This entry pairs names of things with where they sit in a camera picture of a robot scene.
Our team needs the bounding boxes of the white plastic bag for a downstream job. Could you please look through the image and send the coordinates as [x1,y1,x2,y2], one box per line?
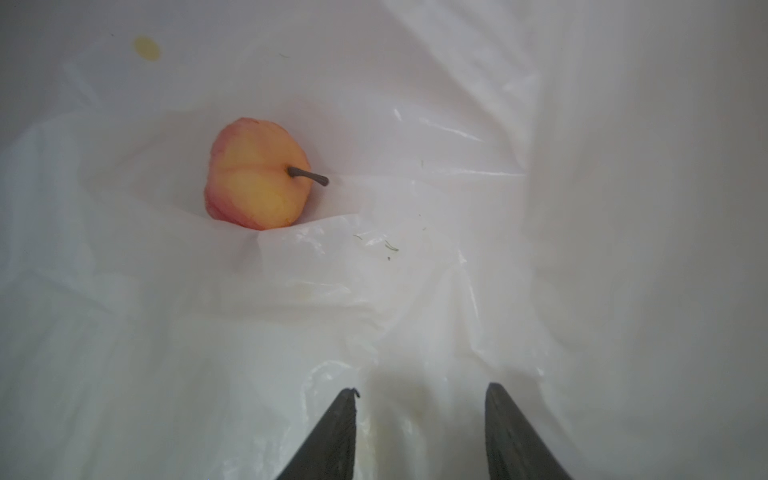
[1,1,767,479]

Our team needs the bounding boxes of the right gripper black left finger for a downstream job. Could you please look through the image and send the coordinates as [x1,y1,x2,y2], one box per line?
[276,388,360,480]

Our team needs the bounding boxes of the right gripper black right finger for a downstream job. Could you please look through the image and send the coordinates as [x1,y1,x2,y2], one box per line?
[485,383,572,480]

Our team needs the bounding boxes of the small yellow red apple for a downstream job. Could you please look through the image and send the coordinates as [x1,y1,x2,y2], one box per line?
[204,117,330,231]

